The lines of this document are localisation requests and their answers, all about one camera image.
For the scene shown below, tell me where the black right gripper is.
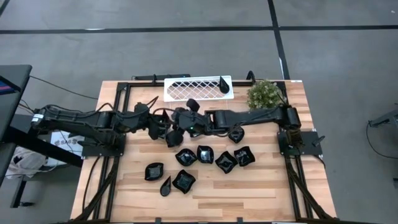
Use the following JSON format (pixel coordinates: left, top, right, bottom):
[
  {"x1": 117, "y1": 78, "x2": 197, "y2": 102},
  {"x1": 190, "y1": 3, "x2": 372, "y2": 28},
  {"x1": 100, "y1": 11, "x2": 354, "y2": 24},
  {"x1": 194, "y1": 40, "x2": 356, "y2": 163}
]
[{"x1": 169, "y1": 98, "x2": 216, "y2": 138}]

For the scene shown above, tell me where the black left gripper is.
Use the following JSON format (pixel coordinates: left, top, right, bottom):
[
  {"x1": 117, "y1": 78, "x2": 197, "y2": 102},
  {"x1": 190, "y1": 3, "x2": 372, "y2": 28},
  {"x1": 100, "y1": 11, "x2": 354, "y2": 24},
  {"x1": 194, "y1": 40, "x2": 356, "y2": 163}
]
[{"x1": 134, "y1": 102, "x2": 171, "y2": 141}]

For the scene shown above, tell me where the green artificial potted plant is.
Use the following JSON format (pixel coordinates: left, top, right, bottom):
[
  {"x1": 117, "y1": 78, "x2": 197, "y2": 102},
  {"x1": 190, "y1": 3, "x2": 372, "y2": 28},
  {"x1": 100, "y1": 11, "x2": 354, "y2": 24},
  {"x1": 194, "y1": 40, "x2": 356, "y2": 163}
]
[{"x1": 246, "y1": 79, "x2": 285, "y2": 110}]

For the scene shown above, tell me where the white printed box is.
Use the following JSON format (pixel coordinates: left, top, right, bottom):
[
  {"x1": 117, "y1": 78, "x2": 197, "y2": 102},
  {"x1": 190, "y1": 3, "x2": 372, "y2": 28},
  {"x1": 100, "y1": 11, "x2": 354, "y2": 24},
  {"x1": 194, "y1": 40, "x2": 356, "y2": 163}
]
[{"x1": 49, "y1": 136, "x2": 84, "y2": 167}]

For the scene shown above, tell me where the black desk support beam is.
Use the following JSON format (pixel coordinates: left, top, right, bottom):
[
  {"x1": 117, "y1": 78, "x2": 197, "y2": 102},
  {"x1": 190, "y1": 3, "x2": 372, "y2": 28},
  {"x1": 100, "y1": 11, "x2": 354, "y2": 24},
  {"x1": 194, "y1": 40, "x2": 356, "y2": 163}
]
[{"x1": 0, "y1": 126, "x2": 84, "y2": 168}]

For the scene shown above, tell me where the white bag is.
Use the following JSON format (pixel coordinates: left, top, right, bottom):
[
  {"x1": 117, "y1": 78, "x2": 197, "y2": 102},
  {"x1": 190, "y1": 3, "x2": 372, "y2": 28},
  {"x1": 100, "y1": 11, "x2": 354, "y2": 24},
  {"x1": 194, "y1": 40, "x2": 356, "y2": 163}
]
[{"x1": 5, "y1": 146, "x2": 50, "y2": 180}]

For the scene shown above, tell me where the black desk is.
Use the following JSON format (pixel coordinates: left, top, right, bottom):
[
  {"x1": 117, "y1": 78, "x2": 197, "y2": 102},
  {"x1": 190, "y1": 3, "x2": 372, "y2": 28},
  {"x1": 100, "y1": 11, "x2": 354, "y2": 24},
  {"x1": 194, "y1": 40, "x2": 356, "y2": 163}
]
[{"x1": 0, "y1": 64, "x2": 34, "y2": 187}]

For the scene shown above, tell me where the black desk foot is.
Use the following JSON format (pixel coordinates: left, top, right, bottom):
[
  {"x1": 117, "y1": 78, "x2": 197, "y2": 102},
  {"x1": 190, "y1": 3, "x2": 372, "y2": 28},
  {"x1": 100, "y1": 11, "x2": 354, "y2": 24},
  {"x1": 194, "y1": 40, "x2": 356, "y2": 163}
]
[{"x1": 10, "y1": 179, "x2": 35, "y2": 209}]

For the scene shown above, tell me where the flat display screen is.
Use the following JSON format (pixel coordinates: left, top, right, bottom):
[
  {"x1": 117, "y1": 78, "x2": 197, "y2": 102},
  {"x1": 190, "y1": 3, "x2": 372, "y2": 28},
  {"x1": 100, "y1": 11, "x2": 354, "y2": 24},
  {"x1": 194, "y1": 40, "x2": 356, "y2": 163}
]
[{"x1": 0, "y1": 77, "x2": 16, "y2": 96}]

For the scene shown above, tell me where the dark office chair base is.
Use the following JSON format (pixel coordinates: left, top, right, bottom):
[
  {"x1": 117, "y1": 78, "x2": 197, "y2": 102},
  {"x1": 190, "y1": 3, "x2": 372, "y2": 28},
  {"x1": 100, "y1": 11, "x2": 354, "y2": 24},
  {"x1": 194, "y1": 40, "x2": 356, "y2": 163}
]
[{"x1": 368, "y1": 104, "x2": 398, "y2": 131}]

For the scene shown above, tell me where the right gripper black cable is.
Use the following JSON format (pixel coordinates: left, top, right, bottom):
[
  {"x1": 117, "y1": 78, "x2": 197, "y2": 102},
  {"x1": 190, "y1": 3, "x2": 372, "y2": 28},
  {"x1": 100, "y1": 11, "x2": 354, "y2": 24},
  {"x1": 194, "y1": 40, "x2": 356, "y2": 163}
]
[{"x1": 153, "y1": 107, "x2": 177, "y2": 116}]

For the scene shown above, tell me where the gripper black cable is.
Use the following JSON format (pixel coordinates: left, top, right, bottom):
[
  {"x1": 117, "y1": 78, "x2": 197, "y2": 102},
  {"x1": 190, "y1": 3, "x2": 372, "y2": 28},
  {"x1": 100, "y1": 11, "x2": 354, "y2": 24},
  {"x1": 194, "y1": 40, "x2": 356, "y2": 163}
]
[
  {"x1": 146, "y1": 95, "x2": 160, "y2": 110},
  {"x1": 153, "y1": 107, "x2": 177, "y2": 116}
]

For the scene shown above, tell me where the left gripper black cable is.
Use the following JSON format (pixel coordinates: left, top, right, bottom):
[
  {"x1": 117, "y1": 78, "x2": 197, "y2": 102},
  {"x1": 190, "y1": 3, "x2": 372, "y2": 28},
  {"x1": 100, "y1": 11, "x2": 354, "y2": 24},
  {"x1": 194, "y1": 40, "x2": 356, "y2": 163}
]
[{"x1": 146, "y1": 95, "x2": 160, "y2": 110}]

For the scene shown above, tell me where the white wire rack shelf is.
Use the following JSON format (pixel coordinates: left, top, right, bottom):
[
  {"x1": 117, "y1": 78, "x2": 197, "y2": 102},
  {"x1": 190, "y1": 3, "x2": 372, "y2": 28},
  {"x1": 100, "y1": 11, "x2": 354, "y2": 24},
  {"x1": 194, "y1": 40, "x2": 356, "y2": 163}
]
[{"x1": 163, "y1": 75, "x2": 234, "y2": 103}]

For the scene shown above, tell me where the thin black floor cable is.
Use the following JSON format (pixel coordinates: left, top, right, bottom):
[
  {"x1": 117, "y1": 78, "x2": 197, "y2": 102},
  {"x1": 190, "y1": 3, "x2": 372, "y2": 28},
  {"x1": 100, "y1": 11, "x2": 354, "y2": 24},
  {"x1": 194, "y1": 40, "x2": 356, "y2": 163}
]
[{"x1": 29, "y1": 75, "x2": 100, "y2": 101}]

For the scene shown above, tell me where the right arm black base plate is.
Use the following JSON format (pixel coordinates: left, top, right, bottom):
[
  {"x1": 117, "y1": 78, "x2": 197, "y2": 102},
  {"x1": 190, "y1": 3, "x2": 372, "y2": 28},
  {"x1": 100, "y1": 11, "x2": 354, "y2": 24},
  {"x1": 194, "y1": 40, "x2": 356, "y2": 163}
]
[{"x1": 277, "y1": 129, "x2": 326, "y2": 156}]

